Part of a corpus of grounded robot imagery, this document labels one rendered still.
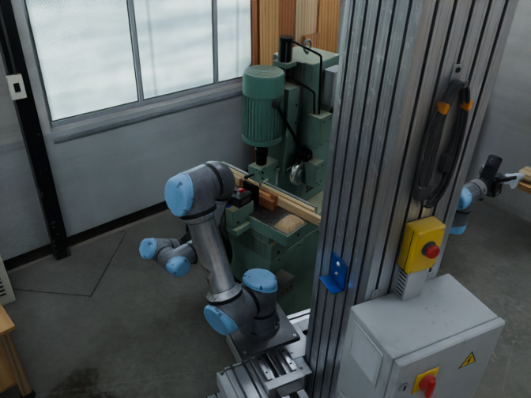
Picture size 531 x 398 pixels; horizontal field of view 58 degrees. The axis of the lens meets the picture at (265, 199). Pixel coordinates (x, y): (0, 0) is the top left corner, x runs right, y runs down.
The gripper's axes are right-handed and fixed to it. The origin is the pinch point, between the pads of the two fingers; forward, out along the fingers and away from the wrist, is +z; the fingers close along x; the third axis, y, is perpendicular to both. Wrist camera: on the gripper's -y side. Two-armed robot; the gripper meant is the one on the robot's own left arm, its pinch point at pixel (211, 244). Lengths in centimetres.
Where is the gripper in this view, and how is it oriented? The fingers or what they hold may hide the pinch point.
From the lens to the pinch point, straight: 204.1
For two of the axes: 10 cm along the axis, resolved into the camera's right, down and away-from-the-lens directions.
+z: 5.7, 0.9, 8.2
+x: 7.2, 4.2, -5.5
